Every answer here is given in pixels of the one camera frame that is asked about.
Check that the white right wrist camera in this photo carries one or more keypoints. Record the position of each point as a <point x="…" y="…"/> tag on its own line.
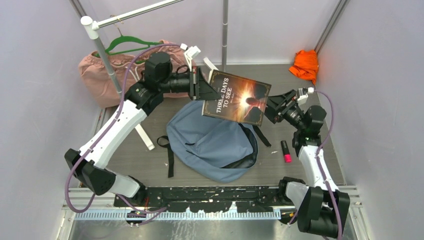
<point x="303" y="94"/>

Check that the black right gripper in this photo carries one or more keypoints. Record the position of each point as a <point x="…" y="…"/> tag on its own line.
<point x="274" y="115"/>

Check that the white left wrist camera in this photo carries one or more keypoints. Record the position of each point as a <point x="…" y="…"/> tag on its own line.
<point x="190" y="52"/>

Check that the metal clothes rack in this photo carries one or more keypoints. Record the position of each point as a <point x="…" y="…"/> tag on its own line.
<point x="92" y="27"/>

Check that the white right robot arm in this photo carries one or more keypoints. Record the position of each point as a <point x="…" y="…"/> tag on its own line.
<point x="321" y="208"/>

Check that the Three Days to See book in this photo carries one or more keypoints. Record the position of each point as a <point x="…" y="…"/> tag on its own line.
<point x="242" y="99"/>

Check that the pink drawstring shorts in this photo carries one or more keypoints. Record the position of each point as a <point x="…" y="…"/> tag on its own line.
<point x="95" y="76"/>

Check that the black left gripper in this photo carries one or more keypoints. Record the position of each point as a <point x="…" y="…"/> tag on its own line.
<point x="204" y="90"/>

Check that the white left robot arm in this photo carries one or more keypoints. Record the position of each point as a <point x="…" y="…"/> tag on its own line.
<point x="89" y="163"/>

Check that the blue backpack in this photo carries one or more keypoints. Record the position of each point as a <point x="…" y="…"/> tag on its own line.
<point x="218" y="149"/>

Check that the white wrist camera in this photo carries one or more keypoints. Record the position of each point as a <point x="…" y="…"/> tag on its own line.
<point x="303" y="94"/>
<point x="190" y="52"/>

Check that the pink highlighter marker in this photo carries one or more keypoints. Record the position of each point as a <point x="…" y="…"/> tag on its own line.
<point x="286" y="151"/>

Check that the green clothes hanger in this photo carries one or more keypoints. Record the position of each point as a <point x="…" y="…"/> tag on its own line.
<point x="125" y="44"/>

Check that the orange cloth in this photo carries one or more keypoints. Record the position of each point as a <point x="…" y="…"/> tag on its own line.
<point x="305" y="66"/>

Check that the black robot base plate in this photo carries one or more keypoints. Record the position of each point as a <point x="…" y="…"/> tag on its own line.
<point x="215" y="199"/>

